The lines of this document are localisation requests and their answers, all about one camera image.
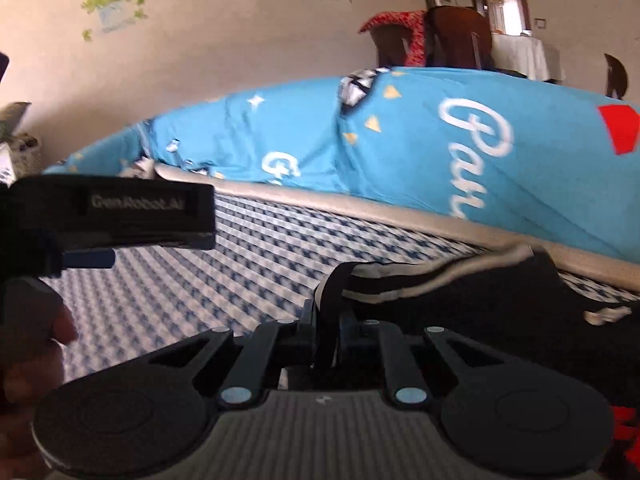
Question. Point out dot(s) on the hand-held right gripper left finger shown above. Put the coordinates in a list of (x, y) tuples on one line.
[(305, 335)]

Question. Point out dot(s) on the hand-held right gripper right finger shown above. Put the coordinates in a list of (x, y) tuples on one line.
[(352, 340)]

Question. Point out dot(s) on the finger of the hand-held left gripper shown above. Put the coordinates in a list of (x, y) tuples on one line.
[(90, 259)]

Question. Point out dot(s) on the black shirt with white stripes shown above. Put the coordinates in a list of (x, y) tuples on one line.
[(500, 310)]

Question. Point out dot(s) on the person's left hand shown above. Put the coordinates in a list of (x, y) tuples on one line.
[(62, 327)]

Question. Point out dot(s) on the houndstooth sofa mat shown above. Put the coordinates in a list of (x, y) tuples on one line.
[(225, 285)]

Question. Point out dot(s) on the grey cushion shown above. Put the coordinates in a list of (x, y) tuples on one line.
[(14, 115)]

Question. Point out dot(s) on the blue printed sofa cover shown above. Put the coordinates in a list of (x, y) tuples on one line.
[(400, 135)]

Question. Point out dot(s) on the brown wooden chair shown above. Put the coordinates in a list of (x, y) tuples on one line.
[(390, 47), (457, 35)]

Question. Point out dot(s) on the red patterned cloth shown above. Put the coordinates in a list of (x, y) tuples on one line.
[(395, 20)]

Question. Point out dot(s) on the white tablecloth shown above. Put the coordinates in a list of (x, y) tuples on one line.
[(520, 55)]

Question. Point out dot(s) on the narrow wooden door frame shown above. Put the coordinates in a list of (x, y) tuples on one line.
[(524, 0)]

